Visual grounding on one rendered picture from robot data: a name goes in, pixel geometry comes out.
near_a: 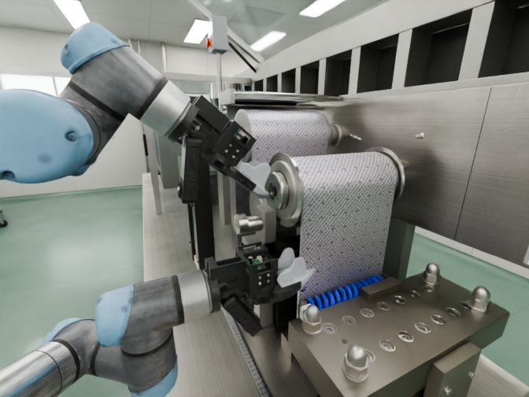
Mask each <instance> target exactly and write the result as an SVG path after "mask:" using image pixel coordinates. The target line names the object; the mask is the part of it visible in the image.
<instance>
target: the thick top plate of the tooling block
mask: <svg viewBox="0 0 529 397"><path fill-rule="evenodd" d="M423 273H424V272H422V273H418V274H416V275H413V276H410V277H407V278H405V279H403V280H399V281H401V289H400V290H397V291H394V292H392V293H390V294H388V295H384V296H382V297H379V298H377V299H373V300H372V301H369V302H368V301H367V300H366V299H364V298H363V297H362V296H361V295H358V296H356V297H353V298H351V299H347V300H345V301H343V302H339V303H336V304H334V305H332V306H329V307H326V308H323V309H321V310H320V317H321V325H322V332H321V333H320V334H318V335H316V336H311V335H308V334H306V333H305V332H304V331H303V330H302V328H301V323H302V322H303V320H302V319H301V318H300V317H298V318H296V319H294V320H291V321H289V330H288V347H289V348H290V351H291V352H292V354H293V355H294V357H295V358H296V359H297V361H298V363H299V365H300V366H301V367H302V369H303V370H304V372H305V374H306V375H307V377H308V378H309V380H310V381H311V383H312V384H313V386H314V388H315V389H316V390H317V392H318V394H319V395H320V397H409V396H411V395H412V394H414V393H415V392H417V391H419V390H420V389H421V388H423V387H425V386H426V385H427V379H428V376H429V372H430V369H431V363H432V362H435V361H436V360H438V359H439V358H441V357H442V356H444V355H446V354H448V353H449V352H451V351H453V350H454V349H456V348H458V347H459V346H461V345H462V344H464V343H466V342H468V341H470V342H471V343H473V344H475V345H476V346H477V347H479V348H480V349H483V348H484V347H486V346H488V345H489V344H491V343H493V342H494V341H495V340H497V339H499V338H500V337H502V335H503V332H504V330H505V326H506V323H507V321H508V319H509V315H510V311H508V310H506V309H504V308H502V307H500V306H498V305H496V304H494V303H491V305H490V312H489V313H481V312H478V311H476V310H473V309H472V308H471V307H469V306H468V304H467V300H468V298H469V295H470V294H472V292H471V291H469V290H468V289H466V288H463V287H461V286H460V285H458V284H455V283H454V282H452V281H450V280H448V279H446V278H445V277H443V276H441V278H440V284H439V285H433V284H428V283H426V282H424V281H423V280H422V278H421V277H422V276H423ZM355 343H357V344H360V345H361V346H362V347H363V348H364V349H365V351H366V354H367V363H368V379H367V380H366V381H365V382H362V383H356V382H353V381H351V380H350V379H348V378H347V377H346V376H345V374H344V373H343V371H342V363H343V362H344V357H345V354H346V353H347V351H348V349H349V347H350V346H351V345H352V344H355Z"/></svg>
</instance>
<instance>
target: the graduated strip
mask: <svg viewBox="0 0 529 397"><path fill-rule="evenodd" d="M220 305H221V303H220ZM221 307H222V305H221ZM222 310H223V312H224V315H225V317H226V318H227V321H228V324H229V326H230V328H231V331H232V333H233V335H234V337H235V340H236V343H237V344H238V346H239V350H240V351H241V354H242V356H243V359H244V361H245V363H246V366H247V368H248V370H249V372H250V375H251V377H252V379H253V382H254V384H255V387H256V389H257V392H258V394H259V396H260V397H273V395H272V393H271V391H270V389H269V387H268V385H267V383H266V381H265V378H264V376H263V374H262V372H261V370H260V368H259V366H258V364H257V361H256V359H255V357H254V356H253V353H252V351H251V349H250V347H249V344H248V343H247V341H246V338H245V336H244V335H243V333H242V330H241V328H240V326H239V323H238V322H237V321H236V320H235V319H234V318H233V317H232V316H231V315H230V314H229V313H228V312H227V311H226V310H225V309H224V308H223V307H222Z"/></svg>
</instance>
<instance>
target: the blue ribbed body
mask: <svg viewBox="0 0 529 397"><path fill-rule="evenodd" d="M385 279H386V278H383V277H382V276H380V275H375V276H371V277H370V278H365V279H364V280H360V281H359V282H358V281H357V282H354V284H349V285H348V286H347V285H344V286H343V288H341V287H340V288H338V289H337V290H336V289H333V290H332V291H331V292H330V291H326V293H325V294H324V293H321V294H320V295H319V296H317V295H314V296H313V298H307V299H306V302H307V303H308V304H311V305H315V306H317V307H318V308H319V310H321V309H323V308H326V307H329V306H332V305H334V304H336V303H339V302H343V301H345V300H347V299H351V298H353V297H356V296H358V295H360V291H361V288H362V287H364V286H367V285H369V284H374V283H376V282H379V281H381V280H385Z"/></svg>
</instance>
